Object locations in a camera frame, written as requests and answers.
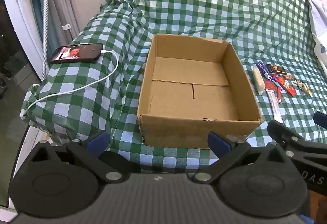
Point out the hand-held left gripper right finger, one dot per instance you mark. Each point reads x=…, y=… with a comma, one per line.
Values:
x=219, y=141

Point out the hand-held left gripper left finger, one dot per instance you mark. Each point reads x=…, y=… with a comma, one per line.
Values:
x=98, y=141

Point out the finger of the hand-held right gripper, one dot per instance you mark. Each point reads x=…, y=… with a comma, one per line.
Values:
x=320, y=118
x=279, y=130

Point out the silver stick packet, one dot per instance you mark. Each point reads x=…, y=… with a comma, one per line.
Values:
x=274, y=107

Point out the gold candy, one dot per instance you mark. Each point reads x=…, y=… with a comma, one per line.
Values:
x=303, y=87

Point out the red and white snack bar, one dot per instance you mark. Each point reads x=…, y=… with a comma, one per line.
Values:
x=287, y=86

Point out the red snack packet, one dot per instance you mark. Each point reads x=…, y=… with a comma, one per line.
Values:
x=269, y=85

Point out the white snack packet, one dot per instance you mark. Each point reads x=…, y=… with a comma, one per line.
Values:
x=258, y=80

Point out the cardboard box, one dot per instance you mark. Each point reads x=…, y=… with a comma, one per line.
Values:
x=189, y=91

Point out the purple chocolate bar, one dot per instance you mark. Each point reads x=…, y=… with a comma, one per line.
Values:
x=263, y=69

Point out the red stick packet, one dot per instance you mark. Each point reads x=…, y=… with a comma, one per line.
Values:
x=278, y=95

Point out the small brown candy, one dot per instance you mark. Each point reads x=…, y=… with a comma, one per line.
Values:
x=288, y=77

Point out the black chocolate packet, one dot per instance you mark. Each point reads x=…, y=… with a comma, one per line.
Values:
x=276, y=68

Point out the black smartphone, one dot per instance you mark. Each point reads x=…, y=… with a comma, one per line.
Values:
x=76, y=53

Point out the white cloth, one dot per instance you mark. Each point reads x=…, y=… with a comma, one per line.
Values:
x=316, y=14

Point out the white curtain clip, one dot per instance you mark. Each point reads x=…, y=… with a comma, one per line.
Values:
x=66, y=27

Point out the green checked blanket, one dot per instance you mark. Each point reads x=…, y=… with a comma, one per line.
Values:
x=204, y=4

